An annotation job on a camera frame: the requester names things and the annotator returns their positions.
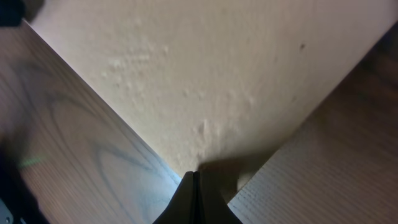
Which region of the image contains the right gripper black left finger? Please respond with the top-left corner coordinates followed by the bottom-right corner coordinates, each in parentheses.
top-left (153, 171), bottom-right (195, 224)

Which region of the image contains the open cardboard box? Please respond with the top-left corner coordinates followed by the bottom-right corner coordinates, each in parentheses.
top-left (29, 0), bottom-right (398, 203)

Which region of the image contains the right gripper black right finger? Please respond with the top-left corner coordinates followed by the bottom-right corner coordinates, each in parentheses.
top-left (193, 172), bottom-right (242, 224)

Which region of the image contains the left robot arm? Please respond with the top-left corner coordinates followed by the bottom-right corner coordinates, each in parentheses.
top-left (0, 0), bottom-right (25, 27)

